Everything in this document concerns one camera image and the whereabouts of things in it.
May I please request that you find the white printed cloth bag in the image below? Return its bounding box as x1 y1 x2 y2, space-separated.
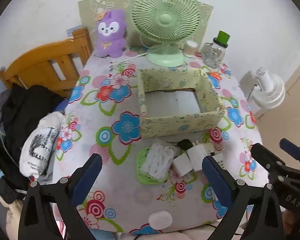
19 111 65 183

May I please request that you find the person's right hand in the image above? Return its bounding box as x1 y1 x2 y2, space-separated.
282 211 300 235

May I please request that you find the white fan power cord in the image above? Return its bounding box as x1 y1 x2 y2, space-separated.
110 51 153 68

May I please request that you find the green desk fan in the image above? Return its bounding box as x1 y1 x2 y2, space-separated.
131 0 208 67

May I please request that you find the wooden chair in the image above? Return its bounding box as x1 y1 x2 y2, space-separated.
0 26 93 98

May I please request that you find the black backpack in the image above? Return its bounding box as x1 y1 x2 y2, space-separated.
0 135 29 204

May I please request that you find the round cream compact case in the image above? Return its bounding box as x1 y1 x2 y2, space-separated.
148 210 173 229

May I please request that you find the floral tablecloth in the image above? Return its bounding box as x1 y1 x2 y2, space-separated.
51 47 283 234

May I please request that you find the white socket adapter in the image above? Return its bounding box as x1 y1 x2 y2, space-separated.
186 141 214 172

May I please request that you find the black jacket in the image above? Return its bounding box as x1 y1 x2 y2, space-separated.
0 84 65 160

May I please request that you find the white charger adapter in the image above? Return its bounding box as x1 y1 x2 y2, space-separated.
172 154 193 177

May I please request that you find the black car key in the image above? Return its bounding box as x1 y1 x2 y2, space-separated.
176 139 193 150

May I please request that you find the glass jar with green lid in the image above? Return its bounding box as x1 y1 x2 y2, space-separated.
201 30 231 69

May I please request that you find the clear plastic box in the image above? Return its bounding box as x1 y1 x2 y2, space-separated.
142 142 177 180

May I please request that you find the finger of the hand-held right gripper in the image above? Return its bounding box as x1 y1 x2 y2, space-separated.
279 138 300 173
251 143 288 178

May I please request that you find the beige patterned board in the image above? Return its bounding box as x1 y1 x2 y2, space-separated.
77 0 214 53

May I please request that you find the white floor fan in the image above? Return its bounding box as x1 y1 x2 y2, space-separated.
247 67 286 109

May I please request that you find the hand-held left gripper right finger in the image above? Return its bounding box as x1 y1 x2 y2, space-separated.
201 155 283 240

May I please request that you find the green perforated panda case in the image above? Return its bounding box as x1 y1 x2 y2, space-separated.
136 147 175 185

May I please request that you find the green patterned fabric storage box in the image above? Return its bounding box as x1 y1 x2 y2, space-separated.
136 67 226 138

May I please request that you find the cotton swab container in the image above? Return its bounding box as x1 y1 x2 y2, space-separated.
184 40 198 57

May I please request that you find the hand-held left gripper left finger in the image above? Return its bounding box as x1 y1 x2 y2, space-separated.
18 152 103 240

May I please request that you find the purple plush toy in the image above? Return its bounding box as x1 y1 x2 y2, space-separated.
94 9 127 58

